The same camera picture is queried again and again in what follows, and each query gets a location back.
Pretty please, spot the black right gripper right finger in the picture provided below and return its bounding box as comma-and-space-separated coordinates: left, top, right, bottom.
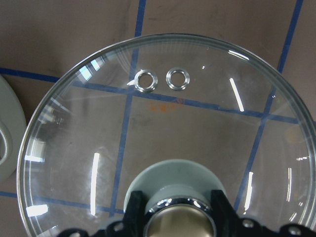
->
211, 190, 316, 237

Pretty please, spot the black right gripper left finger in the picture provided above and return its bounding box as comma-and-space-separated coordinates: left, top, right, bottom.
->
58, 190, 150, 237

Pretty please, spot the glass pot lid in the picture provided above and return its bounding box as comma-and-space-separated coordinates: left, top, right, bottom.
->
17, 34, 316, 237

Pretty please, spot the white cooking pot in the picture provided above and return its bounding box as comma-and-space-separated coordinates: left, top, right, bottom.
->
0, 77, 26, 182

